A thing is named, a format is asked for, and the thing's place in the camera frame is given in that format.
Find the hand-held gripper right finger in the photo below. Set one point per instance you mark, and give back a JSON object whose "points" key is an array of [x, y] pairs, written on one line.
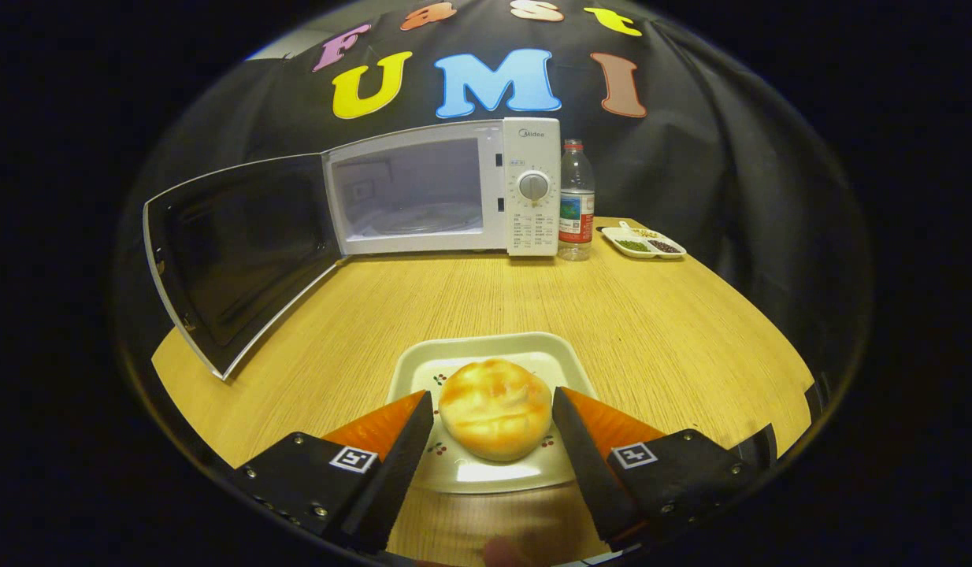
{"points": [[588, 472]]}

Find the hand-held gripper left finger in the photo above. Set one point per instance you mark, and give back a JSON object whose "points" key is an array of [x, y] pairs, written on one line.
{"points": [[391, 480]]}

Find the golden bread bun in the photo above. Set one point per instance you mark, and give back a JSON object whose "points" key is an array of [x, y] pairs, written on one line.
{"points": [[494, 409]]}

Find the white microwave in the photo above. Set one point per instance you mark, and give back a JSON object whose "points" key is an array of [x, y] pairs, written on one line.
{"points": [[533, 228]]}

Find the white floral plate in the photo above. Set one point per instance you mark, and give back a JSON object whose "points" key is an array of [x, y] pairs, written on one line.
{"points": [[486, 346]]}

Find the white divided dish of beans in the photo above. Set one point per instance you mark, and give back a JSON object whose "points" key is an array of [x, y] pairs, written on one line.
{"points": [[636, 246]]}

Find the clear water bottle red label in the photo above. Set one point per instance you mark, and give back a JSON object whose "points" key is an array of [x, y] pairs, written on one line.
{"points": [[576, 228]]}

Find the glass turntable plate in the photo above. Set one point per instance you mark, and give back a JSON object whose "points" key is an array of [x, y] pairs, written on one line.
{"points": [[423, 219]]}

